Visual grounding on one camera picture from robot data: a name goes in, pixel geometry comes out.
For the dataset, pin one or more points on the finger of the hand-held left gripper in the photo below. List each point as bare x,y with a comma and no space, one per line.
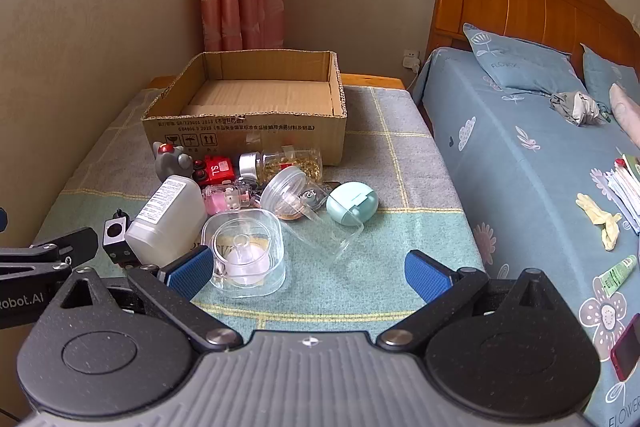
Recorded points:
2,220
60,244

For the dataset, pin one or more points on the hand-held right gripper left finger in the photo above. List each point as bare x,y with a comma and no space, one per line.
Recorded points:
192,269

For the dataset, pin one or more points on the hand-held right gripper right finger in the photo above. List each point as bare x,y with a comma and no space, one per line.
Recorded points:
425,274

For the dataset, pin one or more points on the white plastic bottle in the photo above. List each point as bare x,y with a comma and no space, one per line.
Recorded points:
165,217

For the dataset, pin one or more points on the clear square container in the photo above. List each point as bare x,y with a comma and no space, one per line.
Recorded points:
250,224

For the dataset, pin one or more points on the red toy car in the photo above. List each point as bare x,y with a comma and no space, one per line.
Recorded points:
217,169

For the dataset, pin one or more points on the mint green round case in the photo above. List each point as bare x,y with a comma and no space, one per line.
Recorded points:
350,202

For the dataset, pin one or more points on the clear tall cup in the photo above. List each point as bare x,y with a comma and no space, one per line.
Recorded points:
325,237

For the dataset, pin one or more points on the grey mouse figurine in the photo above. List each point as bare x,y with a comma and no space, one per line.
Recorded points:
172,164

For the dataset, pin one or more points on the clear round container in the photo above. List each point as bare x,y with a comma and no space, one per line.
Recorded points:
282,192

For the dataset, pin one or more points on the glass bottle of gold capsules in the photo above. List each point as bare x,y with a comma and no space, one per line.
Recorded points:
285,164

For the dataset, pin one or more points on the cardboard box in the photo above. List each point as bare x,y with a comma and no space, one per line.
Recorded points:
240,132

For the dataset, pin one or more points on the small translucent round cup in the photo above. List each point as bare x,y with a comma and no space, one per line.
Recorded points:
245,262

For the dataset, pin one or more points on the black square block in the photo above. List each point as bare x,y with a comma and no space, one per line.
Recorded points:
116,232

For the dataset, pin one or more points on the checked grey green blanket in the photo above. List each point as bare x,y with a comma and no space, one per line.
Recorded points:
400,157

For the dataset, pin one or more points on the bed with blue floral sheet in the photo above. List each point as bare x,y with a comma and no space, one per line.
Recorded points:
500,167

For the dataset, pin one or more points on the yellow rubber gloves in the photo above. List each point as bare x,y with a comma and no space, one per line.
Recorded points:
597,214

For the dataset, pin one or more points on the green tube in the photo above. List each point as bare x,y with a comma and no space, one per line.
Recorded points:
617,274

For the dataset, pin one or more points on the red phone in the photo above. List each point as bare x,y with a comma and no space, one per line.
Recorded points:
627,347

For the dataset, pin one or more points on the stack of papers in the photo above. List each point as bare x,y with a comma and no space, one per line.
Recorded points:
625,192

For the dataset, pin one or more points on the crumpled grey cloth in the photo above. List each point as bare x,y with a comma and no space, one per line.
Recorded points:
575,107

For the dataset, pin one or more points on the blue floral pillow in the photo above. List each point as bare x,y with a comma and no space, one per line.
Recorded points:
525,67
610,72

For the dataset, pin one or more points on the white wall outlet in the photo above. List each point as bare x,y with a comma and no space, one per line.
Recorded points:
411,57

